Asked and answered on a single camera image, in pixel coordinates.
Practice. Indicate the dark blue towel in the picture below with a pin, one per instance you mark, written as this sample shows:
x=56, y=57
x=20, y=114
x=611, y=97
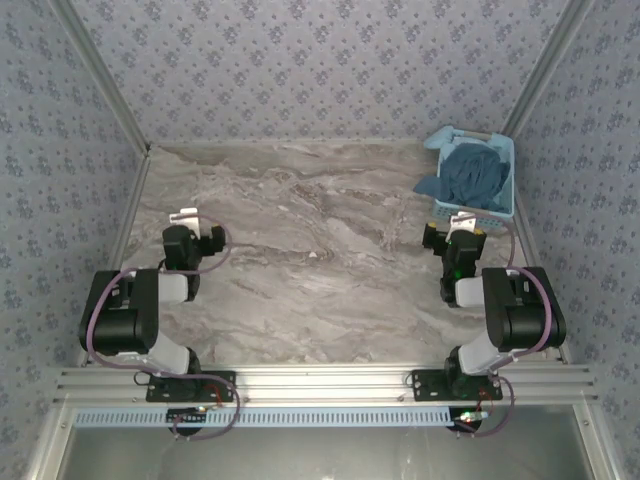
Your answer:
x=472, y=175

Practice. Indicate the light blue plastic basket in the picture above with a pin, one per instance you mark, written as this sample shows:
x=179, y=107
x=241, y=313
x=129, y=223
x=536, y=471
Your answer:
x=475, y=213

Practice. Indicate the pale blue t-shirt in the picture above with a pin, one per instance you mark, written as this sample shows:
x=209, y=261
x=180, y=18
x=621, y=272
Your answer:
x=437, y=140

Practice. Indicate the shiny metal sheet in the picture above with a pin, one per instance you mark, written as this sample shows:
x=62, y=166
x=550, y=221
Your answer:
x=320, y=455

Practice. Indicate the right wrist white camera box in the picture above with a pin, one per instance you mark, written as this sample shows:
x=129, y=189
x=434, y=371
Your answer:
x=461, y=221

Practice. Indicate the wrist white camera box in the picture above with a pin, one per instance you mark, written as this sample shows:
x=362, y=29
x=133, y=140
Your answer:
x=184, y=219
x=461, y=221

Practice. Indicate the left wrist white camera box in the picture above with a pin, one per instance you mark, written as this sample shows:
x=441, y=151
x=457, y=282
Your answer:
x=184, y=219

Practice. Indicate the right aluminium table edge rail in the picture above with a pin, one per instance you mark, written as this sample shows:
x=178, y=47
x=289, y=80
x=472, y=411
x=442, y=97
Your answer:
x=530, y=250

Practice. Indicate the aluminium table edge rail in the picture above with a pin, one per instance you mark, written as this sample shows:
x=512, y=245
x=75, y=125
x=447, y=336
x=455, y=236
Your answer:
x=530, y=250
x=127, y=225

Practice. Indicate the left aluminium table edge rail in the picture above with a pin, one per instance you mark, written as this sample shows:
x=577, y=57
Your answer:
x=127, y=225

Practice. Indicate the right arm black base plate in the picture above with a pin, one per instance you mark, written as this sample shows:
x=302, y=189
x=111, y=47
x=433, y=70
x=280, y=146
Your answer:
x=427, y=387

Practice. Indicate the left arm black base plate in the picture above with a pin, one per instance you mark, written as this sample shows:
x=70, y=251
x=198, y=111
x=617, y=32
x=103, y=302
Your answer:
x=222, y=387

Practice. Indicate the aluminium mounting rail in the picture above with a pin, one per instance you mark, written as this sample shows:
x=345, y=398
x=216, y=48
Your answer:
x=320, y=382

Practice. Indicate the right aluminium corner post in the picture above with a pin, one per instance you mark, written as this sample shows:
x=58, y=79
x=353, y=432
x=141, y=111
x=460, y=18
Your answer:
x=547, y=70

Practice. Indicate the aluminium corner post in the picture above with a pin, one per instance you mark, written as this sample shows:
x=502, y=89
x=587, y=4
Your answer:
x=100, y=75
x=547, y=70

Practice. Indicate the left aluminium corner post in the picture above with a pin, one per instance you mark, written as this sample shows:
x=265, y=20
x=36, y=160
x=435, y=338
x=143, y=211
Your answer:
x=100, y=75

